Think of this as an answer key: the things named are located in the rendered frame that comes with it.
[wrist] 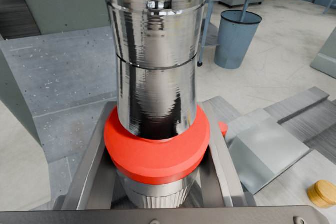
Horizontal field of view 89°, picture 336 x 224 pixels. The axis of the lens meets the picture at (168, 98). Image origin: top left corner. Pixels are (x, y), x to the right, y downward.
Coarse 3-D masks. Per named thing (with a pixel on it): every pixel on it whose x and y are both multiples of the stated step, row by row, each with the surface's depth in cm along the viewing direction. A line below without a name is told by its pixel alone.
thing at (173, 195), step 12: (132, 180) 7; (180, 180) 7; (192, 180) 8; (132, 192) 8; (144, 192) 7; (156, 192) 7; (168, 192) 7; (180, 192) 8; (144, 204) 9; (156, 204) 9; (168, 204) 9; (180, 204) 10
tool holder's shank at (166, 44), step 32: (128, 0) 3; (160, 0) 3; (192, 0) 3; (128, 32) 4; (160, 32) 4; (192, 32) 4; (128, 64) 4; (160, 64) 4; (192, 64) 5; (128, 96) 5; (160, 96) 5; (192, 96) 5; (128, 128) 6; (160, 128) 5
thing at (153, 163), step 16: (112, 112) 8; (112, 128) 7; (192, 128) 7; (208, 128) 8; (112, 144) 7; (128, 144) 7; (144, 144) 7; (160, 144) 7; (176, 144) 7; (192, 144) 7; (112, 160) 7; (128, 160) 6; (144, 160) 6; (160, 160) 6; (176, 160) 6; (192, 160) 6; (128, 176) 7; (144, 176) 6; (160, 176) 6; (176, 176) 6
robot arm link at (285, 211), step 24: (0, 216) 4; (24, 216) 5; (48, 216) 5; (72, 216) 5; (96, 216) 5; (120, 216) 5; (144, 216) 5; (168, 216) 5; (192, 216) 5; (216, 216) 5; (240, 216) 5; (264, 216) 5; (288, 216) 5; (312, 216) 5
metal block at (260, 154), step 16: (256, 128) 20; (272, 128) 21; (240, 144) 20; (256, 144) 19; (272, 144) 19; (288, 144) 19; (304, 144) 19; (240, 160) 20; (256, 160) 18; (272, 160) 18; (288, 160) 18; (240, 176) 21; (256, 176) 19; (272, 176) 17
